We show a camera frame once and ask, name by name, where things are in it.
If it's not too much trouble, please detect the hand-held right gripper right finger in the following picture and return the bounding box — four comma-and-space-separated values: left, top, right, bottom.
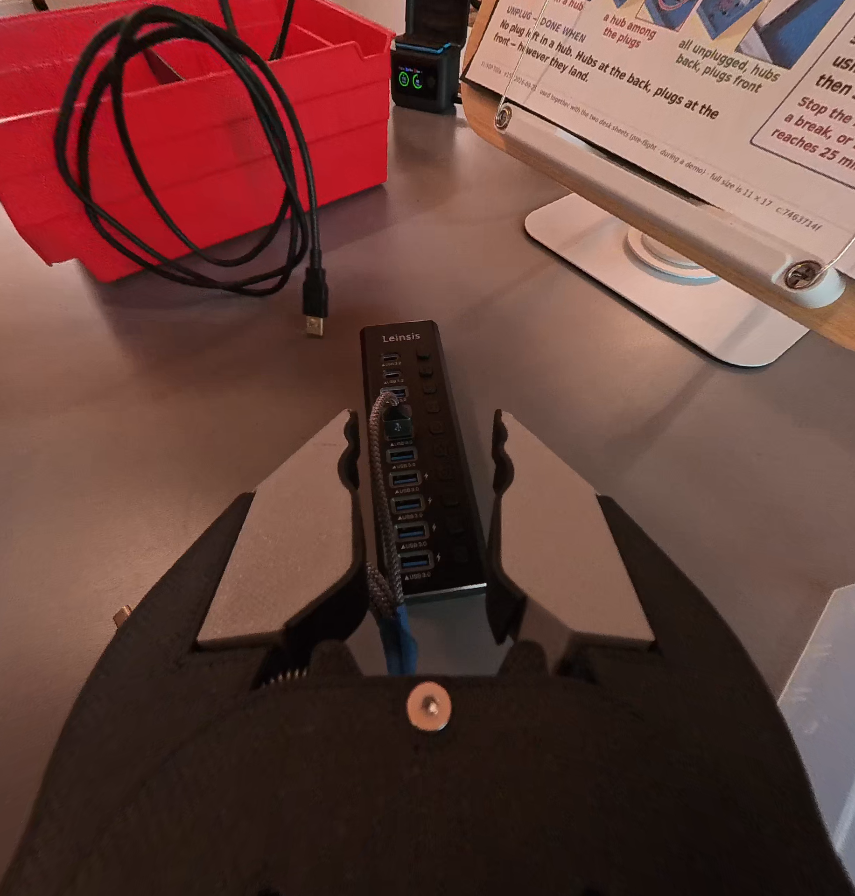
485, 409, 656, 666

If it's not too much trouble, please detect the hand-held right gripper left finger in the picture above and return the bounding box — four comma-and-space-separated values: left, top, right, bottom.
196, 409, 369, 648

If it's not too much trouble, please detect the black multi-port usb hub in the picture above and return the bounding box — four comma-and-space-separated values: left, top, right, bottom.
359, 320, 489, 606

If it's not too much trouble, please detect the grey braided usb cable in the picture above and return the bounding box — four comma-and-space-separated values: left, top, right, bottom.
364, 391, 421, 679

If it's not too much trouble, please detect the black usb cable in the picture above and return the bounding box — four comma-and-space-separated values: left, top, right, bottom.
54, 0, 330, 342

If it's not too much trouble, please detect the red plastic bin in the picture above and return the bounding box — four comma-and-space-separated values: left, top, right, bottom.
0, 0, 397, 284

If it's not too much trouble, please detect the clear plastic bin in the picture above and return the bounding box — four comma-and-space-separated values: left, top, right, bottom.
776, 576, 855, 876

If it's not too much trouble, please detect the white stand base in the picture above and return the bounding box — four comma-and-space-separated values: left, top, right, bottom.
524, 192, 810, 368

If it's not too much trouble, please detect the printed instruction sheet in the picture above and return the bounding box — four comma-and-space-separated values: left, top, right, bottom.
463, 0, 855, 281

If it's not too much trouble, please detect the small black display device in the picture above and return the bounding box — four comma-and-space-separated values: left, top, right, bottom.
389, 0, 463, 109

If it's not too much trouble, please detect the metal wire page holder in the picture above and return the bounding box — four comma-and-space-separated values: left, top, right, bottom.
494, 0, 547, 130
783, 206, 855, 291

